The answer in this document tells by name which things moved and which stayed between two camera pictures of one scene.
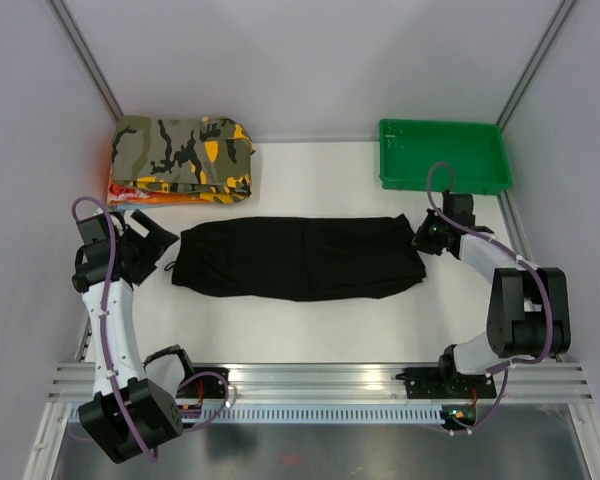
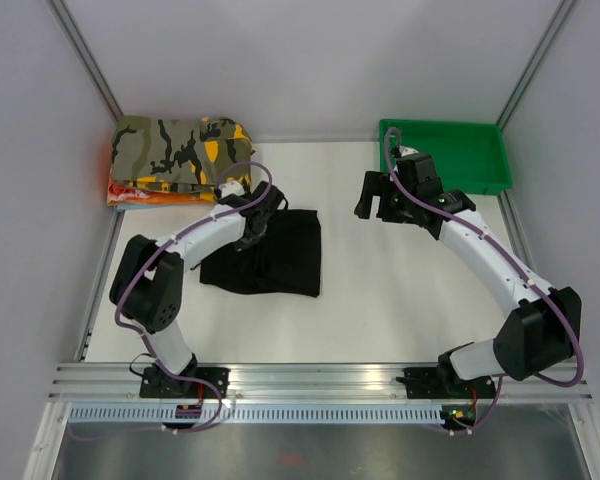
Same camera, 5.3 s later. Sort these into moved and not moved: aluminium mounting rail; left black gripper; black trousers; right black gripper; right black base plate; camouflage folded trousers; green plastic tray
Moved: black trousers; right black gripper; left black gripper
Not moved: green plastic tray; aluminium mounting rail; camouflage folded trousers; right black base plate
